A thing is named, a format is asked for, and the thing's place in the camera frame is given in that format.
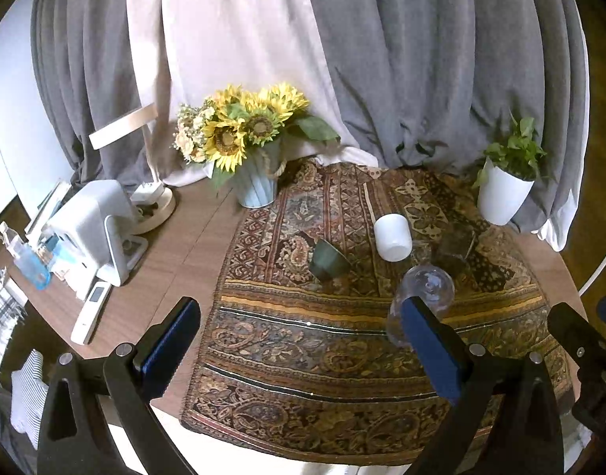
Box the white cup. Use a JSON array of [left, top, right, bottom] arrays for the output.
[[374, 214, 414, 261]]

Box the grey curtain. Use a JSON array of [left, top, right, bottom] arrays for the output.
[[303, 0, 592, 236], [30, 0, 160, 189]]

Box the dark green cup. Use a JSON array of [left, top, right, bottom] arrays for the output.
[[309, 239, 351, 280]]

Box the striped cloth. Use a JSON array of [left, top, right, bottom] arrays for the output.
[[0, 267, 50, 450]]

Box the sunflower bouquet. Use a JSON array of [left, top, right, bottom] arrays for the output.
[[172, 83, 341, 192]]

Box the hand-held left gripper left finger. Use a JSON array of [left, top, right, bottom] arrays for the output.
[[38, 297, 202, 475]]

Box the white desk lamp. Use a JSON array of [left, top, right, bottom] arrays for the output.
[[89, 103, 178, 236]]

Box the white power adapter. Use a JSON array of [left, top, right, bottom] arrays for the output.
[[131, 181, 165, 209]]

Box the blue plastic bottle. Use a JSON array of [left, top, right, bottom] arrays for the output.
[[0, 222, 53, 291]]

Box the patterned woven table cloth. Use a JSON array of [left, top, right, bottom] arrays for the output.
[[179, 158, 574, 467]]

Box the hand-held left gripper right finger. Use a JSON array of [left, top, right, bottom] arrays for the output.
[[399, 297, 566, 475]]

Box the stack of upright books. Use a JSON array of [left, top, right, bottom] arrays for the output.
[[26, 179, 74, 238]]

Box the clear glass cup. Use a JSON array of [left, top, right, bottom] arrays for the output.
[[386, 264, 455, 348]]

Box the white cable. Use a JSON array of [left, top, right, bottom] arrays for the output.
[[575, 236, 606, 298]]

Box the white remote control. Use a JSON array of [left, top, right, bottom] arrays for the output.
[[70, 281, 114, 346]]

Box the white plant pot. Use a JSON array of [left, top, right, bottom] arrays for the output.
[[477, 157, 535, 226]]

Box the pale blue ribbed vase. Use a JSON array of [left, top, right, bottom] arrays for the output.
[[231, 139, 289, 209]]

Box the green potted plant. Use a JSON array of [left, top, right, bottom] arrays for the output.
[[471, 114, 549, 189]]

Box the white curtain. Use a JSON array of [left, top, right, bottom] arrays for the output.
[[126, 0, 379, 188]]

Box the dark smoky glass cup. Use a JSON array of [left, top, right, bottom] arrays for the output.
[[434, 228, 477, 271]]

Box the white desktop appliance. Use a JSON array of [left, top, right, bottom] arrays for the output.
[[48, 179, 149, 288]]

